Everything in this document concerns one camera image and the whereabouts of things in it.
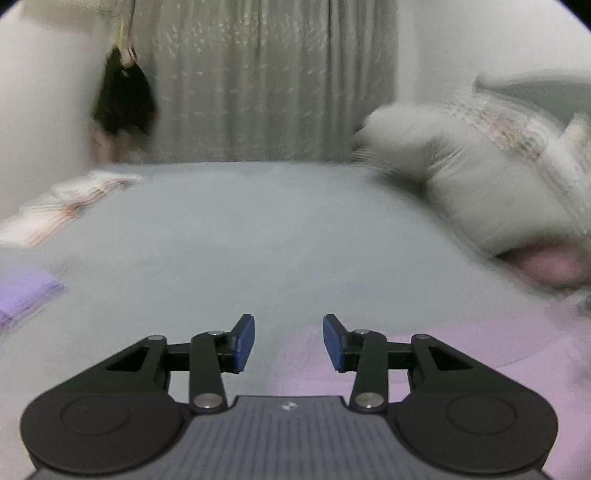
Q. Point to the grey star-patterned curtain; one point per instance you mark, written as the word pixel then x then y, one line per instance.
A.
pixel 263 80

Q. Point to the grey duvet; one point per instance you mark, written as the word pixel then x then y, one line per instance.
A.
pixel 497 203

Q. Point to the purple crumpled garment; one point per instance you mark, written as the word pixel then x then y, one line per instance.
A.
pixel 23 292

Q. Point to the lilac knit sweater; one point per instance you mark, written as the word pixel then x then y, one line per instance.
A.
pixel 547 350

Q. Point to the patterned floral pillow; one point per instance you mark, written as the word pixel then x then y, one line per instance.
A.
pixel 560 156

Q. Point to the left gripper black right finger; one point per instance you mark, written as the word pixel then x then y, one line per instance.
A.
pixel 448 409

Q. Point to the black hanging garment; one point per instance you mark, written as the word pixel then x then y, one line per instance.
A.
pixel 125 100

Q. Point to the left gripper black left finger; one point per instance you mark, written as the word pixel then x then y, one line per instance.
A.
pixel 133 406

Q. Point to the grey bed sheet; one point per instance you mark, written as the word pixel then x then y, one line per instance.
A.
pixel 192 247

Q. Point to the pink pillow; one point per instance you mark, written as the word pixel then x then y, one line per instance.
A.
pixel 553 265

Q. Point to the white papers and booklets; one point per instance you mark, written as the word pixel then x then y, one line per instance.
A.
pixel 65 202

